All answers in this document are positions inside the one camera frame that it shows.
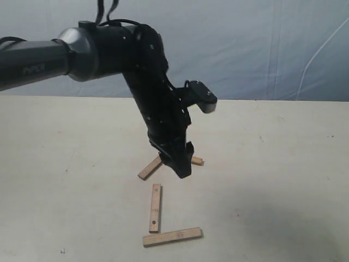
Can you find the black gripper first arm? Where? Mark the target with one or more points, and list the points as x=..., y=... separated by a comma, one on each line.
x=165, y=117

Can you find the horizontal wooden stick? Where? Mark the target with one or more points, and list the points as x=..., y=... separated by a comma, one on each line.
x=197, y=161
x=172, y=236

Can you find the diagonal thin wood strip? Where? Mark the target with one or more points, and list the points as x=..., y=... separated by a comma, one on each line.
x=146, y=172

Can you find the wood strip with two holes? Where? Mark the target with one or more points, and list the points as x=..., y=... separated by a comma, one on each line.
x=155, y=214

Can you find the blue-grey backdrop cloth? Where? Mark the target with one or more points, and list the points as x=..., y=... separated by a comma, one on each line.
x=273, y=50

